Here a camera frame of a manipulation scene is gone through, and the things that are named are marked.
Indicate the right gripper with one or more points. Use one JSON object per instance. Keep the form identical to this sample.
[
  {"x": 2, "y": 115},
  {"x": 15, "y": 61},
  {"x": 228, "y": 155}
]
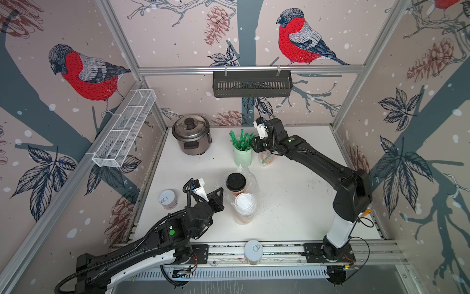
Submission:
[{"x": 257, "y": 146}]

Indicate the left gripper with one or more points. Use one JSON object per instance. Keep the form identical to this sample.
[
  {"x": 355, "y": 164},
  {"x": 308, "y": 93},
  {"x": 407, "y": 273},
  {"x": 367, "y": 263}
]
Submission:
[{"x": 217, "y": 203}]

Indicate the clear plastic carrier bag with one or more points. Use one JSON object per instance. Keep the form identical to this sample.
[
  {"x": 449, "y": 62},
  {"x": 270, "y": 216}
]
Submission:
[{"x": 266, "y": 158}]

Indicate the yellow cup white lid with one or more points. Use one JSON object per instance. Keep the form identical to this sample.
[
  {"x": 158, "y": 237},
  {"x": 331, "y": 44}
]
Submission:
[{"x": 245, "y": 206}]

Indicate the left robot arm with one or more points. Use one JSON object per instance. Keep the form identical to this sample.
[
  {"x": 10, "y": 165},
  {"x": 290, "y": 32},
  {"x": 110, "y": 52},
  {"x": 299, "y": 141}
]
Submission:
[{"x": 167, "y": 241}]

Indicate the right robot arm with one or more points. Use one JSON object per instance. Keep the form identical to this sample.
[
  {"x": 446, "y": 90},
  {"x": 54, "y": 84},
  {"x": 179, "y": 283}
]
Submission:
[{"x": 353, "y": 187}]

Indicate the green straw holder cup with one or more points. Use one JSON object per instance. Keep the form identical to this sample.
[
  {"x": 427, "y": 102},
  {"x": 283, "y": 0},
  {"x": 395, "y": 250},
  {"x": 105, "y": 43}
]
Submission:
[{"x": 242, "y": 151}]

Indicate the white can left side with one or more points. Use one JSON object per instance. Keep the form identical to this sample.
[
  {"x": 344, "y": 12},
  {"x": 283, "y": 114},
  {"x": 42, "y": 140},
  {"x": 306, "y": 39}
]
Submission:
[{"x": 168, "y": 199}]

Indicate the silver rice cooker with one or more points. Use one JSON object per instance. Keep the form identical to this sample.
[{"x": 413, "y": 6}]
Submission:
[{"x": 192, "y": 133}]

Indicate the orange drink can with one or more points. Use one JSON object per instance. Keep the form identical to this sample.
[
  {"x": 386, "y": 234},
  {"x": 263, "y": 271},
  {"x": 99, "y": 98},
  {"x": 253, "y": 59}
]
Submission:
[{"x": 367, "y": 211}]

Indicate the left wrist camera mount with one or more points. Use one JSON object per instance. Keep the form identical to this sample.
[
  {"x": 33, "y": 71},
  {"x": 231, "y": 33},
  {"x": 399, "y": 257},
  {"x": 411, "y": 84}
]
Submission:
[{"x": 197, "y": 187}]

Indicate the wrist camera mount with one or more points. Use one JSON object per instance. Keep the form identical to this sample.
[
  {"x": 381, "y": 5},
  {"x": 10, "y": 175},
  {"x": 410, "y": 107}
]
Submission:
[
  {"x": 260, "y": 125},
  {"x": 197, "y": 187}
]

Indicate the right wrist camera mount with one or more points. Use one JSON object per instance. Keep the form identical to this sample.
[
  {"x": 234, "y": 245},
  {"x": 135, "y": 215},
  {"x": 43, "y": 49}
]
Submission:
[{"x": 260, "y": 125}]

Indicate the can on front rail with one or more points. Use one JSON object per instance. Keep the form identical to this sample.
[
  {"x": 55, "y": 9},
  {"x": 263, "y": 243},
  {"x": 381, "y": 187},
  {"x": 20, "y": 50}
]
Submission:
[{"x": 253, "y": 252}]

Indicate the black hanging wire basket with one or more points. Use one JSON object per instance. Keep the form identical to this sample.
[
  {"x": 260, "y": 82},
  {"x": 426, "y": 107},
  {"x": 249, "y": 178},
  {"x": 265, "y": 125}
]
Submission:
[{"x": 252, "y": 84}]

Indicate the white mesh wall shelf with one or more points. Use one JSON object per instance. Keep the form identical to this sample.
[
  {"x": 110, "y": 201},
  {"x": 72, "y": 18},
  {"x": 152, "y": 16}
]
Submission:
[{"x": 119, "y": 140}]

